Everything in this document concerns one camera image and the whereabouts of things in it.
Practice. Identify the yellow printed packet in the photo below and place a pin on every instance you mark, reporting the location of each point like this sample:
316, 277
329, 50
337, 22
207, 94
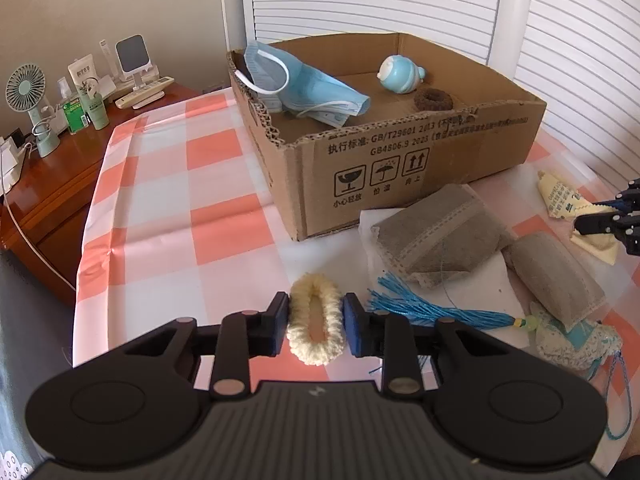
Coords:
560, 197

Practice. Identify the green desk fan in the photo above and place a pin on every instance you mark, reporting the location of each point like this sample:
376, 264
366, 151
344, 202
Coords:
25, 87

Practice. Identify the brown scrunchie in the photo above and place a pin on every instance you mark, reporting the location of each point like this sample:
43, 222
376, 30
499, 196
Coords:
425, 102

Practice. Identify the white cosmetic tube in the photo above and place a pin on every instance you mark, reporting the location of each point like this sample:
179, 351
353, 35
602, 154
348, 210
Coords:
82, 72

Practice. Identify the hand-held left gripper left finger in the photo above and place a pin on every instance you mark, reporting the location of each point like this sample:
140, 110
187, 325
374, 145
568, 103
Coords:
280, 325

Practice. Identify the blue tassel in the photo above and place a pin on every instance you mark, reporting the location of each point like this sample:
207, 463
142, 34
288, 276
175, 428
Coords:
425, 310

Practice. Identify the brown cardboard box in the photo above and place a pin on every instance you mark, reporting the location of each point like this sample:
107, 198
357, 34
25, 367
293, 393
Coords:
400, 175

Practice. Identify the green small box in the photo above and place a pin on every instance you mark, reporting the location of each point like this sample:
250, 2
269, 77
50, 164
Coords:
75, 117

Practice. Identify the white remote control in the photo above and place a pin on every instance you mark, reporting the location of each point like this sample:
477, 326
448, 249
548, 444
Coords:
145, 94

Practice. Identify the cream fluffy scrunchie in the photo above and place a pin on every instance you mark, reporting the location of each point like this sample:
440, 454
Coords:
300, 330

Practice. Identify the grey blue bed blanket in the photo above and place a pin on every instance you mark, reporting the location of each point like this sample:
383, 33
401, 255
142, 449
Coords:
30, 360

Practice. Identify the white phone stand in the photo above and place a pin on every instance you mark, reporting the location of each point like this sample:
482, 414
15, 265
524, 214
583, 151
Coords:
131, 55

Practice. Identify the white paper sheet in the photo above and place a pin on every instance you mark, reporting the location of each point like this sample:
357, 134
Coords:
492, 280

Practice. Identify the white door post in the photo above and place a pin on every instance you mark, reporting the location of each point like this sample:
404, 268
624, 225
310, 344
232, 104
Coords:
515, 10

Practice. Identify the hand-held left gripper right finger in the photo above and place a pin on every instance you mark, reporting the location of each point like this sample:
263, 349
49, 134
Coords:
352, 327

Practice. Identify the wooden nightstand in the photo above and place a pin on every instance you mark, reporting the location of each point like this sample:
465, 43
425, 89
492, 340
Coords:
65, 175

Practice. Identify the grey lace-trimmed sachet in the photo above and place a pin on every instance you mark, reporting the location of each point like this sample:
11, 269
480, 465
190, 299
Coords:
440, 232
555, 275

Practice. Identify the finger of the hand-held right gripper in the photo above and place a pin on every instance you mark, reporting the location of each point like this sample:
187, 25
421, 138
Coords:
617, 204
597, 222

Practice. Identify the blue face mask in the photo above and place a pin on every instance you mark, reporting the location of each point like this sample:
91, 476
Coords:
320, 92
262, 67

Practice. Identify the pink checked tablecloth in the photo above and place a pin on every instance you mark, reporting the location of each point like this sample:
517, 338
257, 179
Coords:
175, 200

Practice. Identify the green bottle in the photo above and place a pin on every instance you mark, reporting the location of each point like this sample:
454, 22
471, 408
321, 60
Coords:
97, 110

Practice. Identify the white power strip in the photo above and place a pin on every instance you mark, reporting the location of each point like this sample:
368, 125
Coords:
10, 157

